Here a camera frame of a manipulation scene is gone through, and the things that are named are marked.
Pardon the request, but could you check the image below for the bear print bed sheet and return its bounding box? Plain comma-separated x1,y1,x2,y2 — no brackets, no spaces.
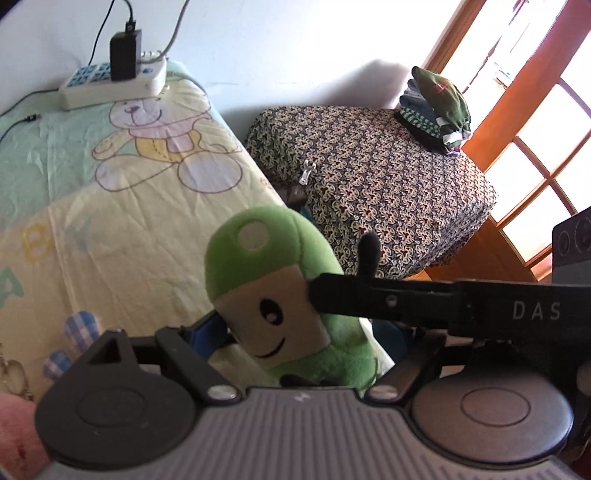
0,60,298,409

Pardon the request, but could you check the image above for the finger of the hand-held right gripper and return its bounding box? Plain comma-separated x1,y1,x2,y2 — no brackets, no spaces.
307,272,468,334

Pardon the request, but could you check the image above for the black charger cable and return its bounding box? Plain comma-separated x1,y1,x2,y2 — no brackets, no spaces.
0,0,136,144

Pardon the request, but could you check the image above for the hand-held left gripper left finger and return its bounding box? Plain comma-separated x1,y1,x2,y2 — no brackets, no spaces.
88,312,244,408

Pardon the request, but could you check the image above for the green plush toy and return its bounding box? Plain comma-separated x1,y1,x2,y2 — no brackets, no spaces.
205,205,385,389

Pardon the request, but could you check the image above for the black charger adapter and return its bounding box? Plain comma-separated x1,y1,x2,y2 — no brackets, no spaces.
109,28,143,82

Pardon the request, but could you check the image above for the pink teddy bear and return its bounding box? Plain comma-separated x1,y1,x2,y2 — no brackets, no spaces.
0,392,49,479

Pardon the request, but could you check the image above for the wooden door with glass panes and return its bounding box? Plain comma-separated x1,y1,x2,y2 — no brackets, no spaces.
422,0,591,283

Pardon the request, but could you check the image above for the stack of folded clothes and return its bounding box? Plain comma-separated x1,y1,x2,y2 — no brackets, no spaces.
394,78,472,156

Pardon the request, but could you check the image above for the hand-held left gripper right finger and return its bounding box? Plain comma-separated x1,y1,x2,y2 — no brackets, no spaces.
364,322,468,405

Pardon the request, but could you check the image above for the grey power strip cord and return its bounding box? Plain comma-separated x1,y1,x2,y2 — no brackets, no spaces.
159,0,191,59

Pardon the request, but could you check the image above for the green folded garment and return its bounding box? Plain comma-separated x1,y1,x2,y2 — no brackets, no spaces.
412,66,472,133

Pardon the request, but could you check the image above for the white power strip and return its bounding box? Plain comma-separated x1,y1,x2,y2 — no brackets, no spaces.
59,58,168,110

